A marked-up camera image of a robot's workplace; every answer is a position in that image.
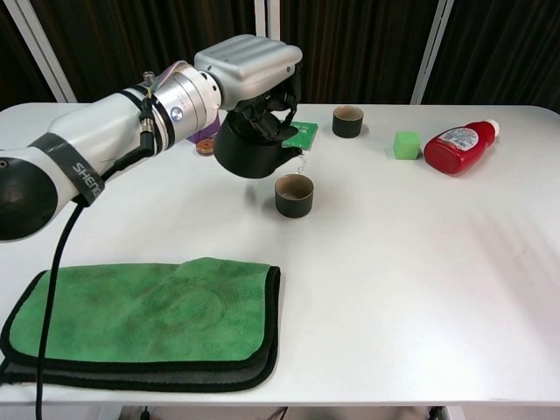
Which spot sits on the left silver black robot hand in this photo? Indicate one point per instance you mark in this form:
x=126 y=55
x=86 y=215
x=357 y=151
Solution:
x=249 y=65

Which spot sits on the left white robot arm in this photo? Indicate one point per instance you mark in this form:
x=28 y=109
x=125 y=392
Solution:
x=109 y=127

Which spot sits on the small purple carton box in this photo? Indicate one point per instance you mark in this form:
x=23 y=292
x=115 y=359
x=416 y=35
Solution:
x=209 y=132

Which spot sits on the green printed sachet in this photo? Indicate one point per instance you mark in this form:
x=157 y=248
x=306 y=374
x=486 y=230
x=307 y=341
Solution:
x=306 y=133

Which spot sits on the brown correction tape dispenser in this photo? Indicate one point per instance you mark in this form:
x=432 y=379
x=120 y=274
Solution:
x=204 y=148

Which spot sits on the black pleated curtain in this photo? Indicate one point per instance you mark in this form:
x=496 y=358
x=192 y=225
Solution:
x=131 y=35

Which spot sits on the light green cube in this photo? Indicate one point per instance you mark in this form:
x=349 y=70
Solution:
x=407 y=149

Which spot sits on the red ketchup squeeze bottle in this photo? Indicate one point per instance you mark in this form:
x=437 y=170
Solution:
x=455 y=153

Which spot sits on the green towel with black edge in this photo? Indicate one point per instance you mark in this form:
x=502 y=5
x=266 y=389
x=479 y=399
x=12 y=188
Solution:
x=131 y=315

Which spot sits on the white metal frame post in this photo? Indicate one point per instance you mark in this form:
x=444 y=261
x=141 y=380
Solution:
x=431 y=52
x=44 y=52
x=262 y=17

